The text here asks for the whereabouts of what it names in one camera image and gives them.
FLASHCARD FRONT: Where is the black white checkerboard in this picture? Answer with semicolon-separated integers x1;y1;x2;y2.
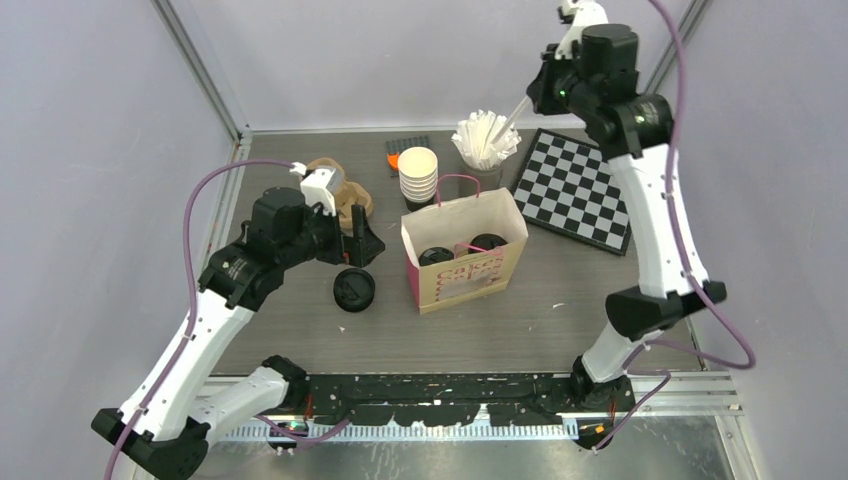
510;129;631;256

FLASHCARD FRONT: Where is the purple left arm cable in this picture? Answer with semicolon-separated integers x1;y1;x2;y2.
102;158;296;480

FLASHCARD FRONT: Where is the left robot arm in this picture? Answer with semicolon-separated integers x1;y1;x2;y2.
92;187;385;479

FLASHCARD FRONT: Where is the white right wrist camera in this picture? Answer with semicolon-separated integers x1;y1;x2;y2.
554;0;609;60

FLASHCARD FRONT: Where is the brown pulp cup carrier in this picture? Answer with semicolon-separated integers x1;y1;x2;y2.
307;157;375;231

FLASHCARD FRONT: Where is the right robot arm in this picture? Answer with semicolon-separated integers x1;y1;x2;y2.
527;23;727;411

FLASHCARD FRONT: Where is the stack of black cup lids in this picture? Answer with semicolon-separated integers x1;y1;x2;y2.
332;268;376;313

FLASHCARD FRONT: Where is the small dark mat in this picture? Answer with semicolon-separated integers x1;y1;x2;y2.
385;135;430;156

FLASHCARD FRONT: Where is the orange curved toy piece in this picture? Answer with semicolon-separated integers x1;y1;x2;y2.
386;153;400;173

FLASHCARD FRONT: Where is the yellow pink paper bag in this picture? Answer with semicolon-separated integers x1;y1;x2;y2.
400;188;528;314

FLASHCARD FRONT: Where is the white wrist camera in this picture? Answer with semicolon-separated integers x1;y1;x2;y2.
289;162;344;217
554;0;609;60

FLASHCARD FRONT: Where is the white paper-wrapped straws bundle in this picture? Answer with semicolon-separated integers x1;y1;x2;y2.
451;110;522;171

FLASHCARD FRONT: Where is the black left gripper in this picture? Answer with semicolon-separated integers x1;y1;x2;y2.
279;196;384;269

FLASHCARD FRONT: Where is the stack of paper cups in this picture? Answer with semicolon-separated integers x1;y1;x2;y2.
398;146;438;212

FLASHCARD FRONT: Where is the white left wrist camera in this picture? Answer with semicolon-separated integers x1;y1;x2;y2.
289;162;344;217

